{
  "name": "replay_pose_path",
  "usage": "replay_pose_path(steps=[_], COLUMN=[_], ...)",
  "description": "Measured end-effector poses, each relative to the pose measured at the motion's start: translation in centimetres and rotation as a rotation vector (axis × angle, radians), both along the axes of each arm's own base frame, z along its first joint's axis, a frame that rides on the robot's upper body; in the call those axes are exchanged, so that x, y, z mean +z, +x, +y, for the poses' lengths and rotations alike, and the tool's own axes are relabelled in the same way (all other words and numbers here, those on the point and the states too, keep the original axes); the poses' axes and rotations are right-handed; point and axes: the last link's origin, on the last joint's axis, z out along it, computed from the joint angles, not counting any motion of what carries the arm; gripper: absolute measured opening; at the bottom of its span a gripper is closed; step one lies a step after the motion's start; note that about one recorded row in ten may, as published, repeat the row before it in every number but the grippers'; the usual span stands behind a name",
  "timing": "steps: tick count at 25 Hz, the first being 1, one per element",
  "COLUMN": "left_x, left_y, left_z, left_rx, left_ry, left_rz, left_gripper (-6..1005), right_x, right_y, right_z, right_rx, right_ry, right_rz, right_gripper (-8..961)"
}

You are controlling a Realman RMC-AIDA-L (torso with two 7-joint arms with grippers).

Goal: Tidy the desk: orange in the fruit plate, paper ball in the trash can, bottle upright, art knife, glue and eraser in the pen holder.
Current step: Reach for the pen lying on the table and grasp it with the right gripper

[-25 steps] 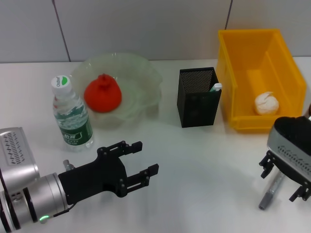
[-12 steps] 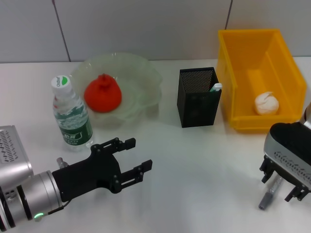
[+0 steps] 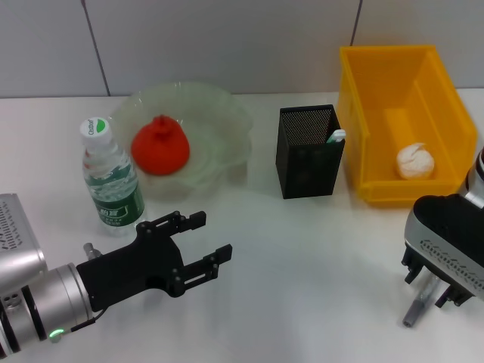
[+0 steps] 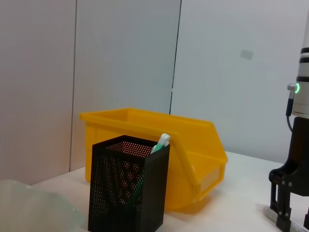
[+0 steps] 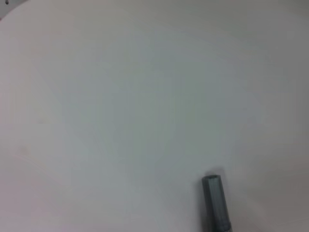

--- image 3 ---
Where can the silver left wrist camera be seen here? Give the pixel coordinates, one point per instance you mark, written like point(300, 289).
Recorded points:
point(19, 242)

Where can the white paper ball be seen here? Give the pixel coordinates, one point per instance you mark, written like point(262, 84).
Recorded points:
point(415, 160)

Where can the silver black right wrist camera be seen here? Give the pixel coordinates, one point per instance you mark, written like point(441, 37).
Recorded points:
point(442, 227)

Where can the grey marker pen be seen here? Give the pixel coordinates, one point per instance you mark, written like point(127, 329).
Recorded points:
point(416, 308)

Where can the yellow plastic bin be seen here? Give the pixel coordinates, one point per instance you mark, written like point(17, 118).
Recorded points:
point(408, 94)

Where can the black mesh pen holder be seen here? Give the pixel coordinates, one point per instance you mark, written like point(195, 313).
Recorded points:
point(308, 174)

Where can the clear green-label water bottle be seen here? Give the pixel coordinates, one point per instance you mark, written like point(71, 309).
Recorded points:
point(113, 189)

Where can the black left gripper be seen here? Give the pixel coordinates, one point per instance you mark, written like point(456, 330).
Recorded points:
point(128, 272)

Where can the green glass fruit plate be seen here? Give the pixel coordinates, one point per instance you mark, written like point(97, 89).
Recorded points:
point(219, 125)

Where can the green white pen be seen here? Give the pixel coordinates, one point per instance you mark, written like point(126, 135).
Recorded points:
point(336, 136)

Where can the red orange fruit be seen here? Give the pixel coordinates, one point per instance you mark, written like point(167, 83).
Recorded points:
point(160, 147)

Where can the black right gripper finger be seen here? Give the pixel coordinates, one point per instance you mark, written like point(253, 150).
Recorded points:
point(413, 266)
point(457, 296)

